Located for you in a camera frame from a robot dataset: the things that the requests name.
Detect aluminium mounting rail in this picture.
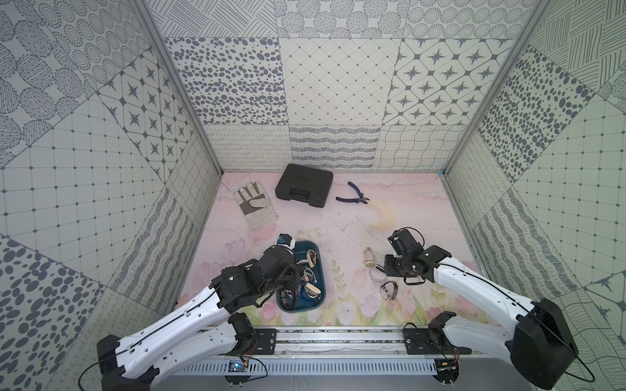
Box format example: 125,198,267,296
146,297,529,360

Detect beige strap gold watch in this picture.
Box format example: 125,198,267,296
363,248,378,268

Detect teal storage tray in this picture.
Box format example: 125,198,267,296
276,240,326,313

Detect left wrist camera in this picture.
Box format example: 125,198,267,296
277,234,296,250

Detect grey work glove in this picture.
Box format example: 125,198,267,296
233,182,278,231

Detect blue handled pliers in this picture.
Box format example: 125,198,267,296
335,181,371,205

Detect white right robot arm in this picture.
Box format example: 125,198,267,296
384,227,579,389

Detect black plastic tool case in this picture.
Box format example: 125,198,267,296
275,163,334,208

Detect white grey strap watch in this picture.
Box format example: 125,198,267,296
368,267,387,285

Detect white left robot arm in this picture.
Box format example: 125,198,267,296
95,235,302,390

